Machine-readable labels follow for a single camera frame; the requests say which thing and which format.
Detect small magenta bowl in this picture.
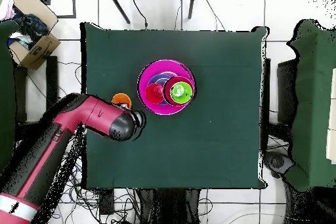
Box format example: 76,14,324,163
163,76,197,107

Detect light green cup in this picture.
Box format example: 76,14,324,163
169,81,194,104

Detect red cup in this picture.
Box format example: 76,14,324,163
144,83,165,104

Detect blue bowl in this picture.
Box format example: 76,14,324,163
147,72,174,106

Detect large pink bowl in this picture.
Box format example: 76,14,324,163
136,59,197,116

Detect orange cup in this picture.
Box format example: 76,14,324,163
111,93,133,110

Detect dark green tablecloth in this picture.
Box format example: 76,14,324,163
79,22,269,190

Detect black power box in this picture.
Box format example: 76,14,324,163
98,188,116,215

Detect dark grey chair base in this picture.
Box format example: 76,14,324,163
263,151,295,178

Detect cardboard box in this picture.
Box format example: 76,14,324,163
7,0,62,70

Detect green cloth covered table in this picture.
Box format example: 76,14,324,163
0,20,20,169
287,19,336,192

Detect dark blue clothing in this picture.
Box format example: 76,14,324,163
12,7,50,49

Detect pink cloth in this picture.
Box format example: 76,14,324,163
0,0,16,22

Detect black power cable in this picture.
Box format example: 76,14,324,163
131,0,150,30

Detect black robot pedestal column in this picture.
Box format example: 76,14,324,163
138,188,201,224

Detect tangle of black cables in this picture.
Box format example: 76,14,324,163
49,60,141,224

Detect black stool frame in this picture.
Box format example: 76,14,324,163
11,55,60,130

